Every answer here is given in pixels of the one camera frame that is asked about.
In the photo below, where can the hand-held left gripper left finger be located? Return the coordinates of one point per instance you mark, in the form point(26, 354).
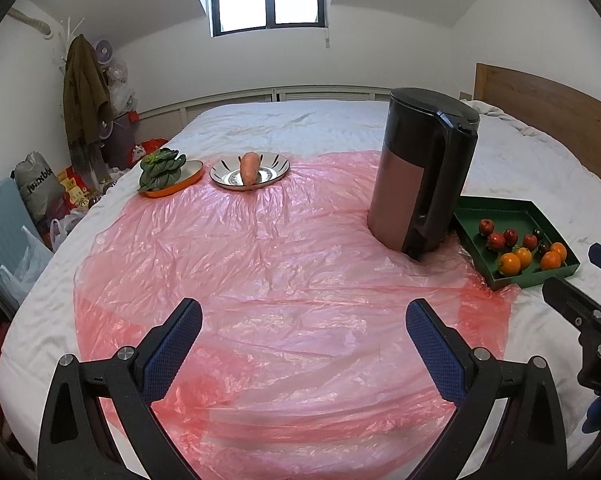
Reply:
point(173, 350)

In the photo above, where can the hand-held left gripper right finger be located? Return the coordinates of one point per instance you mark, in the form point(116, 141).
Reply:
point(438, 352)

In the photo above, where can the orange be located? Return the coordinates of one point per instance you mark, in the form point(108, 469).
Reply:
point(509, 263)
point(524, 256)
point(550, 261)
point(560, 250)

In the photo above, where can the small red apple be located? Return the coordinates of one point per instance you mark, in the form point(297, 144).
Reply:
point(510, 235)
point(496, 241)
point(486, 226)
point(530, 241)

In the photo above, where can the green tray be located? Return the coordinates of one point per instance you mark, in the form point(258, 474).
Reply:
point(473, 220)

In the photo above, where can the person's right hand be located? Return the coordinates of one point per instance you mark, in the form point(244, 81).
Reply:
point(597, 412)

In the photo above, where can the pink plastic sheet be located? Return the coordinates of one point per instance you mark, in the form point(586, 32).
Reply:
point(280, 285)

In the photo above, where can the wooden headboard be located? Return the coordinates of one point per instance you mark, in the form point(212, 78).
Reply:
point(545, 105)

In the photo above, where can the black and copper kettle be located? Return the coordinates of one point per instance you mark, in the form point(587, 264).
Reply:
point(400, 195)

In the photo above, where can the white plastic bag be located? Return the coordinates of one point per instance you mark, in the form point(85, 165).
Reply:
point(60, 232)
point(25, 270)

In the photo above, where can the orange plate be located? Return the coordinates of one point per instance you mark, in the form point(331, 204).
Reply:
point(191, 172)

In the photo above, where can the bok choy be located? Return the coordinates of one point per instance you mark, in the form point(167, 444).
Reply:
point(160, 170)

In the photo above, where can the crumpled white quilt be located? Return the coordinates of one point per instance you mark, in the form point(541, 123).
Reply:
point(490, 110)

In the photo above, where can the yellow and red boxes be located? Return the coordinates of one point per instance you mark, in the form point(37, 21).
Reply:
point(75, 185)

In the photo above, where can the carrot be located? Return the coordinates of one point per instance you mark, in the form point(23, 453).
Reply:
point(250, 170)

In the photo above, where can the red bag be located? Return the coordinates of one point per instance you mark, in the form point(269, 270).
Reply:
point(153, 146)

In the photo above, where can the dark fringed scarf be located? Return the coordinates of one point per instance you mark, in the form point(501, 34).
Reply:
point(85, 157)

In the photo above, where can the white striped plate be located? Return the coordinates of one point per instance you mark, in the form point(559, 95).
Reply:
point(275, 165)

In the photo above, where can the light blue suitcase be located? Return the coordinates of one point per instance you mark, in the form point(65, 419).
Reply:
point(5, 220)

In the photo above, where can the small white fan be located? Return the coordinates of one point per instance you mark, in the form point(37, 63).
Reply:
point(105, 130)

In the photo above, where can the clear plastic bags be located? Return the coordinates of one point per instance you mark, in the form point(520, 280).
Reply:
point(120, 90)

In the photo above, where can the brown coat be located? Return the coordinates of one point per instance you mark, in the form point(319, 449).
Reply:
point(83, 90)

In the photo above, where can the small purple fan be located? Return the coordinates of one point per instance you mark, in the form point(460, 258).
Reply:
point(104, 50)

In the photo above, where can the white coat rack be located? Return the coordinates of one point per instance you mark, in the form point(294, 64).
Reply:
point(69, 27)

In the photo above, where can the wall socket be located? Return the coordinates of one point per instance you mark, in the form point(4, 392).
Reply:
point(466, 96)

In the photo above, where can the white slatted wall panel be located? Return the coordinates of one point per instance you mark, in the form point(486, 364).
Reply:
point(230, 97)

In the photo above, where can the wrapped wall pipe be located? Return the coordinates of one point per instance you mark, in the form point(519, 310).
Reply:
point(30, 21)

